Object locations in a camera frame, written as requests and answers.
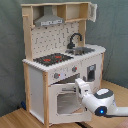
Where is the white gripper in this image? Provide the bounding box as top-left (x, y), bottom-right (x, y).
top-left (75, 78), bottom-right (94, 100)

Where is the white oven door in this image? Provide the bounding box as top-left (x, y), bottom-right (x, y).
top-left (49, 83), bottom-right (92, 124)

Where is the white toy microwave door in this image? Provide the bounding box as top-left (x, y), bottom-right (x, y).
top-left (88, 3), bottom-right (97, 22)

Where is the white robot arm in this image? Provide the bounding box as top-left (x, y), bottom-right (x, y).
top-left (75, 78), bottom-right (128, 118)

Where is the wooden toy kitchen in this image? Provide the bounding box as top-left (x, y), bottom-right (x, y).
top-left (22, 2), bottom-right (105, 127)

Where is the white cabinet door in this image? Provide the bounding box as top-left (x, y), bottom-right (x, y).
top-left (80, 55), bottom-right (102, 93)

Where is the metal toy sink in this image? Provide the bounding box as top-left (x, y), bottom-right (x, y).
top-left (65, 47), bottom-right (95, 56)

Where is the black toy stovetop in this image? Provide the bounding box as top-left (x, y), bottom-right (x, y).
top-left (34, 53), bottom-right (70, 66)

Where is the black toy faucet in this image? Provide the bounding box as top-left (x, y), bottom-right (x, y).
top-left (66, 32), bottom-right (83, 50)

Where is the grey range hood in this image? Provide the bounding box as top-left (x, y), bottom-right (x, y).
top-left (35, 5), bottom-right (64, 27)

